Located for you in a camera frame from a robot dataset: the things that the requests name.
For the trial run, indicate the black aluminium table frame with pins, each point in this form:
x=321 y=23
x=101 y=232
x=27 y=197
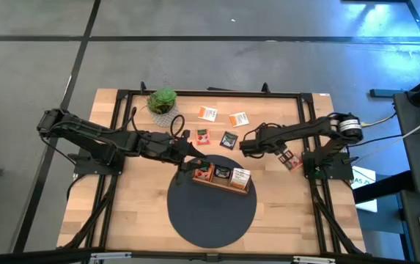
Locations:
x=231 y=94

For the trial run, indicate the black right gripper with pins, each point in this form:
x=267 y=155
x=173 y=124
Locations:
x=268 y=143

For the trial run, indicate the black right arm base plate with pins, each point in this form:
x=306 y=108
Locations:
x=341 y=170

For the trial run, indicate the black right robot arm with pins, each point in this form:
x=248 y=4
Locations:
x=305 y=128

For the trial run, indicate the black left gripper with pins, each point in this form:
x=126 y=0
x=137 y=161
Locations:
x=169 y=148

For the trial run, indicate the potted green succulent plant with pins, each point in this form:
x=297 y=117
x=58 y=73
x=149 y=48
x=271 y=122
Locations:
x=162 y=100

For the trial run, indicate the dark grey desk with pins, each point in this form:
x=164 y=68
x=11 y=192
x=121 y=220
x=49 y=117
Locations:
x=415 y=154

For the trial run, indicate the red strawberry tea bag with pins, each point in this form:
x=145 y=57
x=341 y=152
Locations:
x=202 y=136

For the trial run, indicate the black desk leg beam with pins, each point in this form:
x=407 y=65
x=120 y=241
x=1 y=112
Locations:
x=382 y=187

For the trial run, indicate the black frame clamp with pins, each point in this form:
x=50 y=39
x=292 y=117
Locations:
x=143 y=87
x=265 y=88

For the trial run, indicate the silver metal bracket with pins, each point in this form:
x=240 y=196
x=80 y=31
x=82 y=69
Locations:
x=314 y=260
x=110 y=255

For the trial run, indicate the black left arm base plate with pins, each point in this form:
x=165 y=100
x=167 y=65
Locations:
x=85 y=166

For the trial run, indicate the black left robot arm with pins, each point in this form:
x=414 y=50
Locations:
x=85 y=133

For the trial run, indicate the wooden three-slot tray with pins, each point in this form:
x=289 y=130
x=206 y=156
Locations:
x=220 y=186

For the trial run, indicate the black horizontal beam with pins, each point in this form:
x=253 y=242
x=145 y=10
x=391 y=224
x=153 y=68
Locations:
x=30 y=254

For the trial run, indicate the white paper sign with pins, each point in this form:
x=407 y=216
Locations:
x=367 y=175

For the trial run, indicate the black flat floor bar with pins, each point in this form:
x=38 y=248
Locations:
x=385 y=93

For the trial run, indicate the round dark woven placemat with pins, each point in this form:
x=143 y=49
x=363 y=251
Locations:
x=209 y=220

